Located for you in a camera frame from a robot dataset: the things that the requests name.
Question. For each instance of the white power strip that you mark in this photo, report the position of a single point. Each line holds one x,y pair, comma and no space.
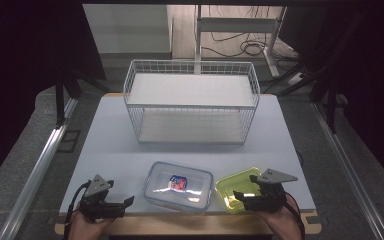
296,78

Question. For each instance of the person's left hand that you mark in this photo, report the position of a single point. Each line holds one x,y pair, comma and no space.
86,228

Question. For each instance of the clear food container blue lid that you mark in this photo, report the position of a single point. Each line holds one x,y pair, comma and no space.
178,186

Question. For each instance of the person's right hand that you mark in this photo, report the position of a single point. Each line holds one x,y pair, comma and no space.
281,223

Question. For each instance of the dark curtain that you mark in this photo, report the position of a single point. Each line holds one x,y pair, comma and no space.
20,66
376,73

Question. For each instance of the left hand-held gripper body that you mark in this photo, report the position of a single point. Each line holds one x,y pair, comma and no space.
95,200

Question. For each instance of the aluminium rail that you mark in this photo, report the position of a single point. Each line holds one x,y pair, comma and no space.
350,173
36,170

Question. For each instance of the black stand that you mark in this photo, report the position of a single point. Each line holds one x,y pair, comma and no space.
60,103
330,100

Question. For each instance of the yellow-green container lid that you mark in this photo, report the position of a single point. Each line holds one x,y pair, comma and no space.
233,186

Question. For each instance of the white metal desk frame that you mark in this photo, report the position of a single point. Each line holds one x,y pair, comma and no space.
236,25

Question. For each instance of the white cabinet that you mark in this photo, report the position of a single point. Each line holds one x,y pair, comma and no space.
126,28

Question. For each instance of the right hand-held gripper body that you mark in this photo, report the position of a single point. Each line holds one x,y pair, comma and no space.
271,196

